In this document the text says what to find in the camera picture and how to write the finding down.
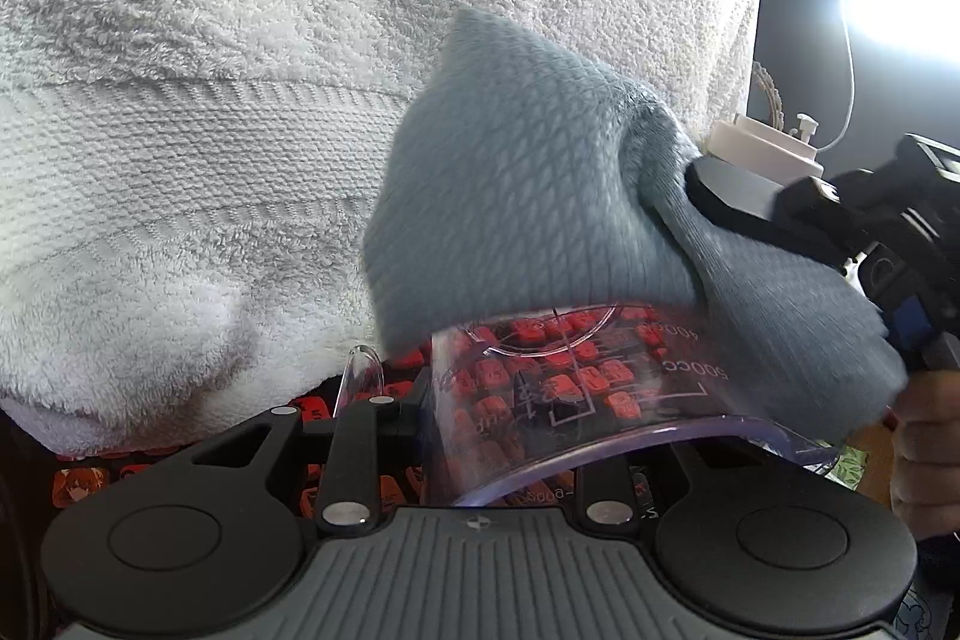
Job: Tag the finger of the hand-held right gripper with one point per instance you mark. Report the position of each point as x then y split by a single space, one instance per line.
913 325
750 197

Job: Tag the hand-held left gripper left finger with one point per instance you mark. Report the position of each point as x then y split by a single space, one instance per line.
360 460

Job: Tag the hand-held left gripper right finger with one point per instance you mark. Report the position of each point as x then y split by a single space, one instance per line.
611 490

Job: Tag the clear plastic measuring cup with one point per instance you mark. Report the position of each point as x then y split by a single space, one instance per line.
525 415

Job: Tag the pale teal cleaning cloth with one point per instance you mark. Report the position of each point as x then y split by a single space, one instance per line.
540 183

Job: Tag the person's right hand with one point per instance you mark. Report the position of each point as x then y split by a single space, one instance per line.
930 460

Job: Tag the green leaf print packet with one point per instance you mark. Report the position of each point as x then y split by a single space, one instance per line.
851 464

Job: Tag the red and black keyboard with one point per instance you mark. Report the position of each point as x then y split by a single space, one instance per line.
82 486

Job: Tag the white terry towel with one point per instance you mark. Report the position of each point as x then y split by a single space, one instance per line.
187 123

